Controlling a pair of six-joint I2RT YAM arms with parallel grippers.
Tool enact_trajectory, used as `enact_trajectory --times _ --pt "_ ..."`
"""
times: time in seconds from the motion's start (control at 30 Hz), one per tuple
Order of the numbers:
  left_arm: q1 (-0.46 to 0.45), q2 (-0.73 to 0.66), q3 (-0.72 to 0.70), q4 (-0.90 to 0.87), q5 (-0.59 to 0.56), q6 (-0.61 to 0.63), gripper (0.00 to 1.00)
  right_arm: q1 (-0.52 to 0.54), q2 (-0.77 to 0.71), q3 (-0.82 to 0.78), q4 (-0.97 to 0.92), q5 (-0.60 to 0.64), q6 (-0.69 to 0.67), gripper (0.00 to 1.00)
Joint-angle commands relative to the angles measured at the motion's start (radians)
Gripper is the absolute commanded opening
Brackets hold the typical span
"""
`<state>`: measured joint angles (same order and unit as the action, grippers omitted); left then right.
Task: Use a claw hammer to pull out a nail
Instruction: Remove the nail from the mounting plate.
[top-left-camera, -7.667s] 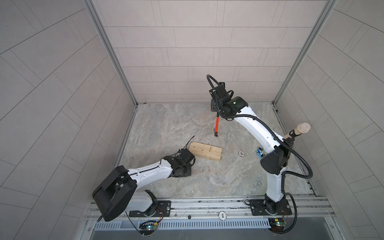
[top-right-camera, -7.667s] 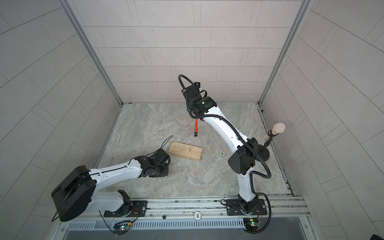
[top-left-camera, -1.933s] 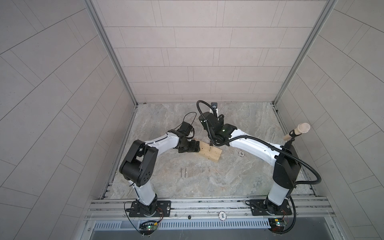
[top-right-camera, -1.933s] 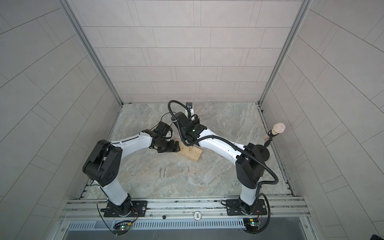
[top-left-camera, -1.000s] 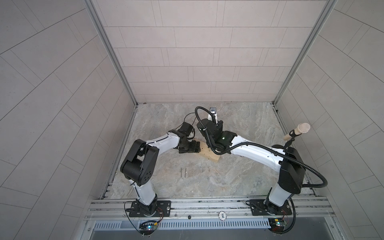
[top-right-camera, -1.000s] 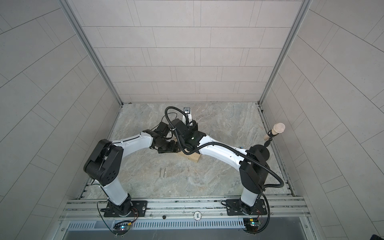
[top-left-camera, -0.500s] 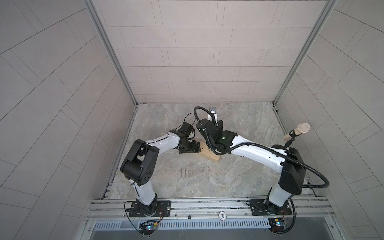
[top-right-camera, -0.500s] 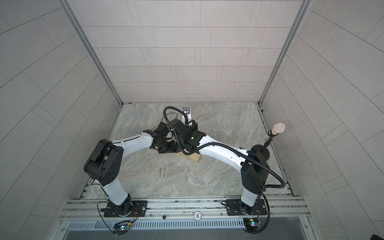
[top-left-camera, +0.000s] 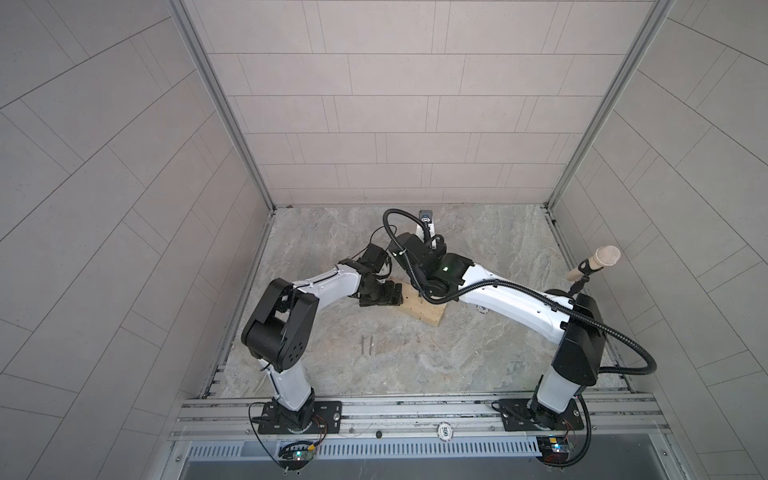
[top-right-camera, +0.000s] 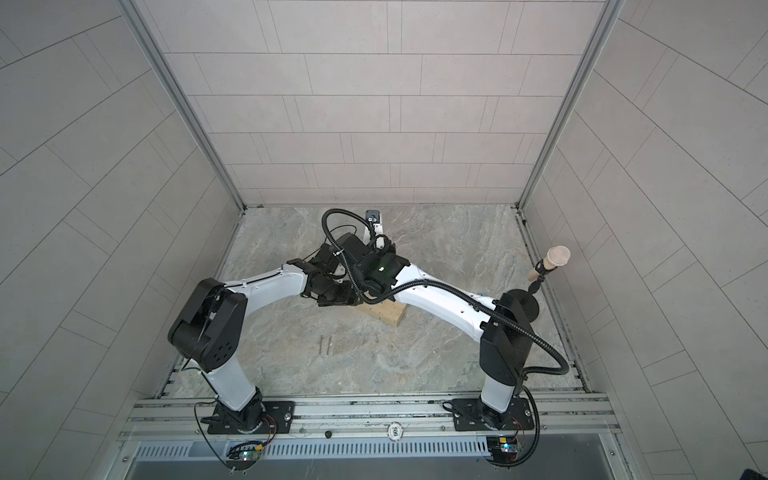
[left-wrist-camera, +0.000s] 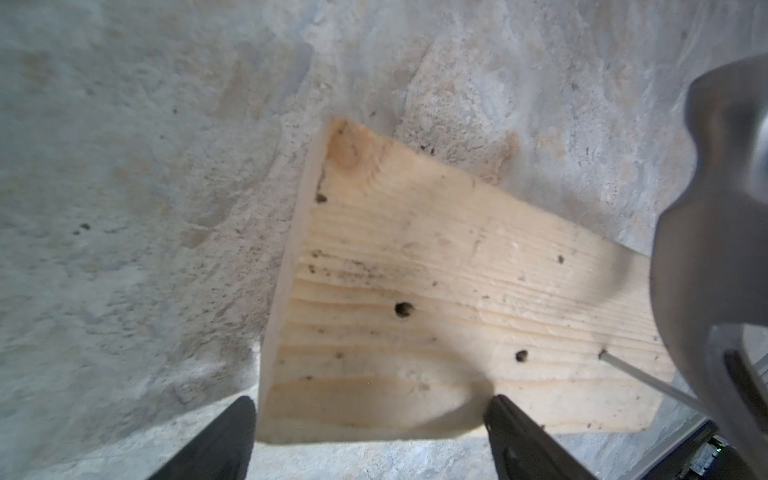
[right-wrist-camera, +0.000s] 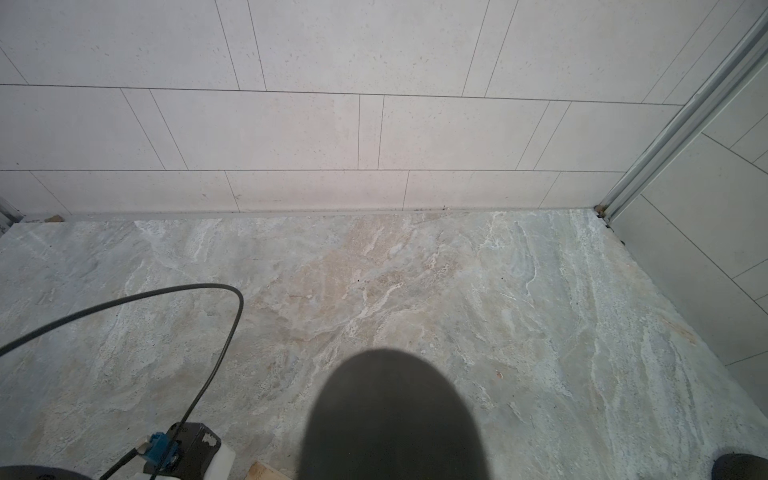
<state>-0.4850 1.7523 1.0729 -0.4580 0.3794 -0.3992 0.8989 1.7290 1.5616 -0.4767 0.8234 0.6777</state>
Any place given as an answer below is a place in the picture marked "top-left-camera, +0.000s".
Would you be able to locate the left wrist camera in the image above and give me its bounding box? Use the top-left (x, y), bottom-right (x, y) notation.
top-left (359, 243), bottom-right (392, 280)

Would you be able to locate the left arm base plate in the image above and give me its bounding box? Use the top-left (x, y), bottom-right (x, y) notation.
top-left (252, 400), bottom-right (343, 435)

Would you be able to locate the right green circuit board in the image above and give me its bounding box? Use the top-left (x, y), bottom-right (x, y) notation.
top-left (536, 436), bottom-right (572, 464)

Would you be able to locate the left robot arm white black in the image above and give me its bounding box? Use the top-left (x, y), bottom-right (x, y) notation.
top-left (241, 260), bottom-right (403, 429)

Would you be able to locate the left green circuit board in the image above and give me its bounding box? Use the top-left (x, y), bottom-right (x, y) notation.
top-left (279, 441), bottom-right (317, 462)

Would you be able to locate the green circuit board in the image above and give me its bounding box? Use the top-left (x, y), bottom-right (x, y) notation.
top-left (279, 441), bottom-right (317, 462)
top-left (536, 436), bottom-right (572, 464)

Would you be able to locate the pale wooden block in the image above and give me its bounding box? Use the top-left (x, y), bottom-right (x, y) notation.
top-left (397, 283), bottom-right (446, 327)

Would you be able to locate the black stand with wooden peg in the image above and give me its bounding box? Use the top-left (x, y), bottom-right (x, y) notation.
top-left (546, 245), bottom-right (622, 298)

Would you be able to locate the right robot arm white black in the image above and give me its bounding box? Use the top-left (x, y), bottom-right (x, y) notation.
top-left (387, 231), bottom-right (605, 429)

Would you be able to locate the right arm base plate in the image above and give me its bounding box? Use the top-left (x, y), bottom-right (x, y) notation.
top-left (491, 398), bottom-right (585, 432)

